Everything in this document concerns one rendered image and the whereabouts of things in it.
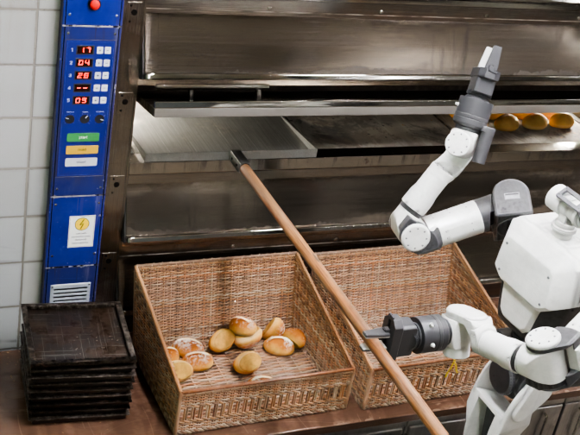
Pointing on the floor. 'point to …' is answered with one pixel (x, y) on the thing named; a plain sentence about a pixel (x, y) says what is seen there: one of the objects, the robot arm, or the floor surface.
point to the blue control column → (89, 204)
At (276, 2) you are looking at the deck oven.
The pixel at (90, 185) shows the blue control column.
